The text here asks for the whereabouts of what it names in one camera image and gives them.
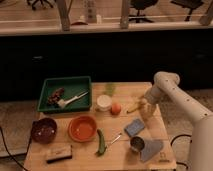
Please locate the white round container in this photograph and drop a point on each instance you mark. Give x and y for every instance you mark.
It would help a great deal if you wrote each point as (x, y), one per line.
(104, 102)

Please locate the wooden block eraser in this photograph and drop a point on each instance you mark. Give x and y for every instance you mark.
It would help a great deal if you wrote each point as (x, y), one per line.
(59, 153)

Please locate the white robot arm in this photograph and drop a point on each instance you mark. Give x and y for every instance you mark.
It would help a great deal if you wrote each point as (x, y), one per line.
(200, 156)

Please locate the dark maroon bowl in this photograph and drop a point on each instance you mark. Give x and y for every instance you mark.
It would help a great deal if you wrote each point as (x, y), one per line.
(44, 130)

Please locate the blue sponge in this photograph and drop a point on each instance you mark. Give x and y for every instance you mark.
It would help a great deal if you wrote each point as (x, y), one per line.
(134, 127)

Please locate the black office chair left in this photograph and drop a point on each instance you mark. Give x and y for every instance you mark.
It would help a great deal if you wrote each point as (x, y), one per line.
(32, 3)

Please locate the black office chair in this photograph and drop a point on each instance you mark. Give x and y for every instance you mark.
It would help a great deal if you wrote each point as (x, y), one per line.
(32, 3)
(190, 4)
(140, 5)

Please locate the grey blue cloth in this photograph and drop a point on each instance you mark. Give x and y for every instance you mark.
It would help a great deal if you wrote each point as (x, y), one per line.
(151, 148)

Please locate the metal cup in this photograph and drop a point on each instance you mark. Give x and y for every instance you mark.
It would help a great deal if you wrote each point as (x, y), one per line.
(137, 144)

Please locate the black office chair right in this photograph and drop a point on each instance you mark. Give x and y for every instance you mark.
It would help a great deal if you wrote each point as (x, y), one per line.
(190, 4)

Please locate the green plastic tray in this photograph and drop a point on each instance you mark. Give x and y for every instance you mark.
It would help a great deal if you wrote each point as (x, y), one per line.
(72, 86)

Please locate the red bowl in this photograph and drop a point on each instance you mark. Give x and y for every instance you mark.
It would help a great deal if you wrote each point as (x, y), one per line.
(82, 129)

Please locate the brown grape bunch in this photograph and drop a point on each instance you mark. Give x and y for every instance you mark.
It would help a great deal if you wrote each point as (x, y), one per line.
(55, 96)

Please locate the metal spoon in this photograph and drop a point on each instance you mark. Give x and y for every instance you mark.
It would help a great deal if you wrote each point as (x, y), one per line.
(112, 141)

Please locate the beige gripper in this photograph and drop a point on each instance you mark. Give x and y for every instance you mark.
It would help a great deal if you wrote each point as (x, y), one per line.
(147, 110)

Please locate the yellow banana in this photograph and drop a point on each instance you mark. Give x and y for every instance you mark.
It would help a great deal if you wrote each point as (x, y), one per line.
(137, 105)

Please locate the orange fruit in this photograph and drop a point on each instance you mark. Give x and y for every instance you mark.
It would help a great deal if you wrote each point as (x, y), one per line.
(115, 109)

